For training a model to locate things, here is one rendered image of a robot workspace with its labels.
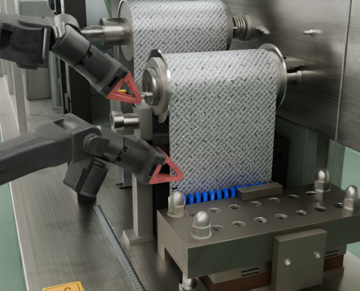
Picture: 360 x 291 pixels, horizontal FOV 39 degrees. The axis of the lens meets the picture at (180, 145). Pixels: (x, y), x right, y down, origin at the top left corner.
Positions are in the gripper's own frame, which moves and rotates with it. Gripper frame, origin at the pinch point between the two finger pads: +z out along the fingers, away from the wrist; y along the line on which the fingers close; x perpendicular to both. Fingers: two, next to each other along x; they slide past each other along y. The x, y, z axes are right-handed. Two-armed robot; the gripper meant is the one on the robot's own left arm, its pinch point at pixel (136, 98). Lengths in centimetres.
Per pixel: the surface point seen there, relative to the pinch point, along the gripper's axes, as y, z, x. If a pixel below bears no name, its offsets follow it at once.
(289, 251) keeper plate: 31.9, 26.6, -3.4
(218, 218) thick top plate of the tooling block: 21.1, 18.5, -7.4
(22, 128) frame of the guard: -92, 17, -38
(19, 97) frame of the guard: -94, 9, -30
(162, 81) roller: 5.8, -0.9, 5.8
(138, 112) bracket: -1.0, 2.8, -2.0
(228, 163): 9.3, 21.5, 1.5
